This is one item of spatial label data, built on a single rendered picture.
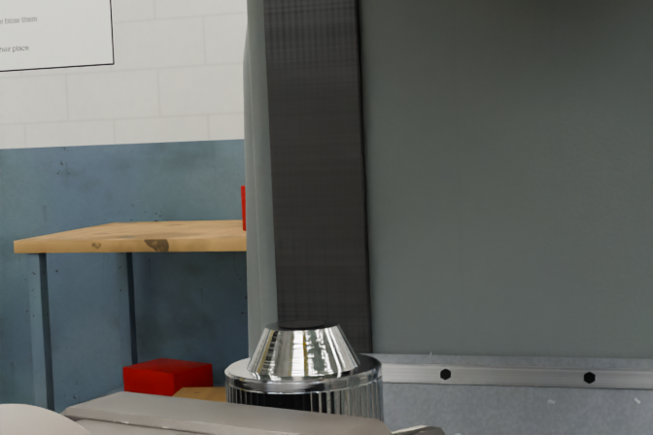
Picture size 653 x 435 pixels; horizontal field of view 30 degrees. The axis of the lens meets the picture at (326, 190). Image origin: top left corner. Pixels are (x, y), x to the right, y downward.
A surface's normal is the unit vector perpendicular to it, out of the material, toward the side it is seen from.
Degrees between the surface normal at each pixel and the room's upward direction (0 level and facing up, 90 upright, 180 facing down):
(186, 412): 0
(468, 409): 63
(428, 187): 90
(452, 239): 90
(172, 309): 90
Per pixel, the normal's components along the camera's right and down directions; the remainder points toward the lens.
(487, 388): -0.30, -0.40
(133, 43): -0.32, 0.07
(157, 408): -0.04, -1.00
